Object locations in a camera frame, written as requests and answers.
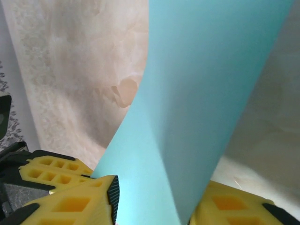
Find teal paper sheet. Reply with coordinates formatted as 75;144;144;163
90;0;296;225

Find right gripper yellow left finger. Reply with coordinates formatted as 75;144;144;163
0;174;120;225

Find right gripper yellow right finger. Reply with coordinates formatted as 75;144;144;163
188;180;300;225

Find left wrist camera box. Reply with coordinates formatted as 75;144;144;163
0;95;12;139

